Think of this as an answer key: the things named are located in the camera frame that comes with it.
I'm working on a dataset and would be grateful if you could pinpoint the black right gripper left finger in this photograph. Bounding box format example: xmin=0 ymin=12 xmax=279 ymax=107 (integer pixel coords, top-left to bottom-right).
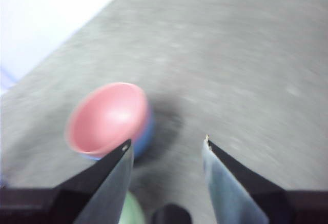
xmin=0 ymin=138 xmax=135 ymax=224

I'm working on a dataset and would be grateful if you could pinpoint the green ribbed bowl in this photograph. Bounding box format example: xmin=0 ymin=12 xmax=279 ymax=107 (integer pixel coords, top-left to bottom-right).
xmin=123 ymin=191 xmax=147 ymax=224

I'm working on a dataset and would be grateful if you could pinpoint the red ribbed bowl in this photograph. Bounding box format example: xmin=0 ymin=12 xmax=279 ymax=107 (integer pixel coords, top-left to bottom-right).
xmin=64 ymin=82 xmax=152 ymax=158

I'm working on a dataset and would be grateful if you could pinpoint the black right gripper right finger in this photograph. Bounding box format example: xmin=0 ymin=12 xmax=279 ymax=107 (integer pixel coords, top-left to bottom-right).
xmin=201 ymin=134 xmax=328 ymax=224

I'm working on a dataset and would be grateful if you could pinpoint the blue ribbed bowl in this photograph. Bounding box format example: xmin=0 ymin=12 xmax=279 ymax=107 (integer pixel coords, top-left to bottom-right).
xmin=78 ymin=105 xmax=156 ymax=162

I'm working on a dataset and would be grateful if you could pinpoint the black rounded camera housing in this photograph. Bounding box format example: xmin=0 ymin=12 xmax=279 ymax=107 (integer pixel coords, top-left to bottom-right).
xmin=151 ymin=203 xmax=192 ymax=224

